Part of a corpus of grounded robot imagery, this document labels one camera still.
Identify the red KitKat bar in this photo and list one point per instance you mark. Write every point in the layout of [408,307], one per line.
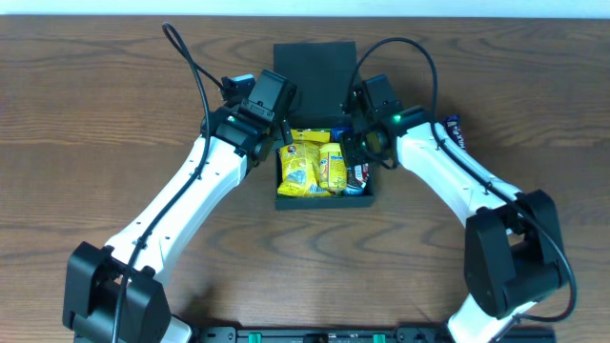
[357,177]

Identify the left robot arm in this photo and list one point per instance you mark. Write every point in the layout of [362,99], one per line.
[116,293]

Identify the blue Oreo cookie pack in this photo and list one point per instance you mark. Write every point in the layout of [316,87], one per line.
[335,135]

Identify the yellow snack bag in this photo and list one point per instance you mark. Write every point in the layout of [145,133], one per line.
[300,164]

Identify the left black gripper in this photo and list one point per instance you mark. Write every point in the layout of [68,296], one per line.
[278,134]

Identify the blue Dairy Milk bar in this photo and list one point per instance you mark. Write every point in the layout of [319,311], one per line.
[452,125]

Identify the dark green box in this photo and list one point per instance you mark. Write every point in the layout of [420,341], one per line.
[321,72]

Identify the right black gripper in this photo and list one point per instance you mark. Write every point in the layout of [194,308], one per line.
[355,149]

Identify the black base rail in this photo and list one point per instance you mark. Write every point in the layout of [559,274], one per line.
[333,336]

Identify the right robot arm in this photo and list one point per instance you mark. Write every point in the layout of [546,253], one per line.
[513,251]

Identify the small yellow snack pack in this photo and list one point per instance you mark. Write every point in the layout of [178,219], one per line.
[332,169]

